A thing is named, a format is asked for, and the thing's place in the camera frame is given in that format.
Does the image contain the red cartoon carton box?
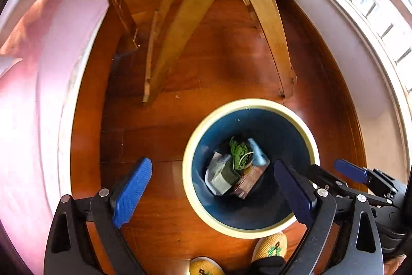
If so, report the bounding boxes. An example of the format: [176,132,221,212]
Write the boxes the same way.
[233,165,268,199]

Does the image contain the light blue face mask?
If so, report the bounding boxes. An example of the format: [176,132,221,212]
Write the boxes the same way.
[247,138,270,167]

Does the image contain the green paper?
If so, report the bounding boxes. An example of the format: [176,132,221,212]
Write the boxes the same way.
[229,137,253,171]

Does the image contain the green carton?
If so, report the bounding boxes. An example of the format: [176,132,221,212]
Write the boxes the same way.
[205,152,240,196]

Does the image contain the right yellow knitted slipper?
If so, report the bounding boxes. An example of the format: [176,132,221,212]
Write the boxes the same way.
[251,232,288,262]

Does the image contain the yellow knitted slipper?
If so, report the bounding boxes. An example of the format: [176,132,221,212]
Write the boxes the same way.
[188,257,225,275]
[251,232,288,262]

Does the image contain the blue bin with cream rim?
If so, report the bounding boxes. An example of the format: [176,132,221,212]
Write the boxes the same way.
[182,98,320,239]

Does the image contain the left yellow knitted slipper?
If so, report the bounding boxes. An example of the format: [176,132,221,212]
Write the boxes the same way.
[188,257,225,275]

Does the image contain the pink bed cover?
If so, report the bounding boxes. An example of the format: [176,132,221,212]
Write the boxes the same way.
[1,0,108,274]

